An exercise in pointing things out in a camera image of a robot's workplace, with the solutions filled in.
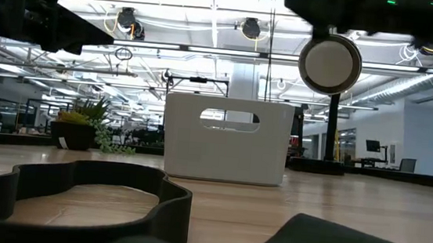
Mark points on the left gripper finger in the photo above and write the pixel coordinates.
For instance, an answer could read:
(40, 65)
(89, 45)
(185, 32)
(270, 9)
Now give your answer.
(74, 38)

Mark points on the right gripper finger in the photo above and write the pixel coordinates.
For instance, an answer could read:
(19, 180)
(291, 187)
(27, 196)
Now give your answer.
(313, 8)

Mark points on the white plastic bin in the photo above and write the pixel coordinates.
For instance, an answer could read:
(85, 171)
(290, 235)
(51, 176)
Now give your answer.
(225, 154)

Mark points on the black rubber band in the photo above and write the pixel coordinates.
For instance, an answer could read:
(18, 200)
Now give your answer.
(171, 212)

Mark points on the potted succulent plant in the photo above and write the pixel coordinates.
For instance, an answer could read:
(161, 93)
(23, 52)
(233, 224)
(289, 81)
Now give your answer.
(74, 134)

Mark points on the computer monitor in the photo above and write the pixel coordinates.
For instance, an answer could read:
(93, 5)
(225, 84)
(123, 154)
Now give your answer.
(373, 146)

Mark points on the office chair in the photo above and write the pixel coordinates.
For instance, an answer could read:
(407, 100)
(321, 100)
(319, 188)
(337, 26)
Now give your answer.
(407, 165)

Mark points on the black metal table frame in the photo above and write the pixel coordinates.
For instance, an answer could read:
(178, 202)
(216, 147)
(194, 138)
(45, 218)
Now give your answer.
(10, 141)

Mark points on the black background gantry frame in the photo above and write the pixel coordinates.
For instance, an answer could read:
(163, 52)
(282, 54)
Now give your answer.
(198, 80)

